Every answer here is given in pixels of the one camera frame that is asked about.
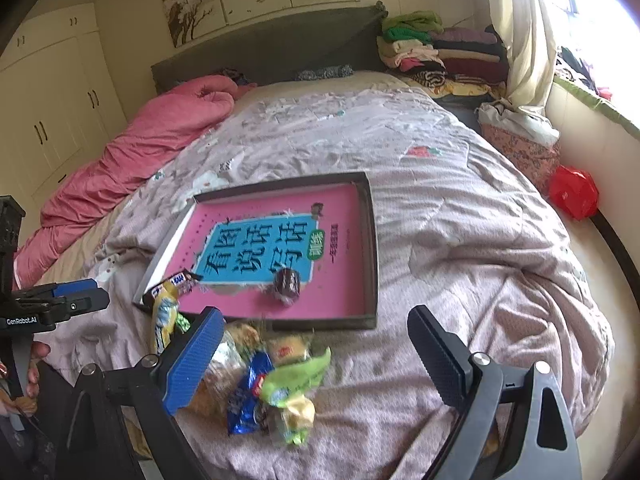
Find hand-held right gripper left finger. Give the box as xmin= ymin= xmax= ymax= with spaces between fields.
xmin=55 ymin=306 xmax=227 ymax=480

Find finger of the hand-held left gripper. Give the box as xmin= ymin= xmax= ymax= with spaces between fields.
xmin=52 ymin=278 xmax=99 ymax=297
xmin=50 ymin=289 xmax=111 ymax=319

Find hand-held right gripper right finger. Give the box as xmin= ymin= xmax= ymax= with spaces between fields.
xmin=406 ymin=304 xmax=584 ymax=480

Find blue cookie packet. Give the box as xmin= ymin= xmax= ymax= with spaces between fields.
xmin=226 ymin=350 xmax=274 ymax=436

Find dark chocolate bar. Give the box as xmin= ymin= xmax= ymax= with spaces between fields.
xmin=142 ymin=269 xmax=203 ymax=306

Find green snack packet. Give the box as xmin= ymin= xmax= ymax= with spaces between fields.
xmin=260 ymin=345 xmax=333 ymax=446

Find round chocolate pie packet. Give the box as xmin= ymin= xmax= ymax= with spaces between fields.
xmin=270 ymin=267 xmax=301 ymax=306

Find person's left hand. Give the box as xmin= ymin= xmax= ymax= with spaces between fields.
xmin=0 ymin=342 xmax=51 ymax=416

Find beige bed sheet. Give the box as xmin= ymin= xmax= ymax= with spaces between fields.
xmin=32 ymin=70 xmax=416 ymax=288

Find clear rice cracker packet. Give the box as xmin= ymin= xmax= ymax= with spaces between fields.
xmin=190 ymin=322 xmax=266 ymax=418

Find yellow white snack packet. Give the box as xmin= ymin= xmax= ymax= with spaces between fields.
xmin=150 ymin=290 xmax=191 ymax=356

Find small cake packet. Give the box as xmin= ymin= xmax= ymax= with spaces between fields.
xmin=265 ymin=335 xmax=309 ymax=366

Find pink duvet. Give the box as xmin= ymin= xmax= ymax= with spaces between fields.
xmin=12 ymin=74 xmax=251 ymax=286

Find pink book with blue panel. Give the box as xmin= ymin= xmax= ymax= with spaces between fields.
xmin=177 ymin=183 xmax=366 ymax=321

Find cream wardrobe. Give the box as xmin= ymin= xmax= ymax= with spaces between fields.
xmin=0 ymin=2 xmax=128 ymax=211

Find red plastic bag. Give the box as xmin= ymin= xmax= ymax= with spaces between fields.
xmin=548 ymin=165 xmax=600 ymax=221

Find pink floral fabric bag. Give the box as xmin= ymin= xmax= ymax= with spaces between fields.
xmin=480 ymin=122 xmax=561 ymax=196

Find white cloth bundle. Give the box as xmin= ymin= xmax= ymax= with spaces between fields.
xmin=475 ymin=97 xmax=561 ymax=148

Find dark patterned pillow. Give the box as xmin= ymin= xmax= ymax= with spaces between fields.
xmin=217 ymin=67 xmax=258 ymax=88

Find green window sill mat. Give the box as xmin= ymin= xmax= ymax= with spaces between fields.
xmin=552 ymin=75 xmax=640 ymax=141

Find pile of folded clothes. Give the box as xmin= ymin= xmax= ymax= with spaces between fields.
xmin=377 ymin=10 xmax=511 ymax=101

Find dark floral pillow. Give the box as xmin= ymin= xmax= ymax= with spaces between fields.
xmin=295 ymin=64 xmax=356 ymax=82

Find grey headboard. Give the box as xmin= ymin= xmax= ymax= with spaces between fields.
xmin=151 ymin=2 xmax=389 ymax=96

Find clothes on window sill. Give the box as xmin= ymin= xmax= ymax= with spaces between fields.
xmin=555 ymin=45 xmax=616 ymax=103

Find cream curtain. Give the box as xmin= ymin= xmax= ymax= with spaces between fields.
xmin=482 ymin=0 xmax=559 ymax=121

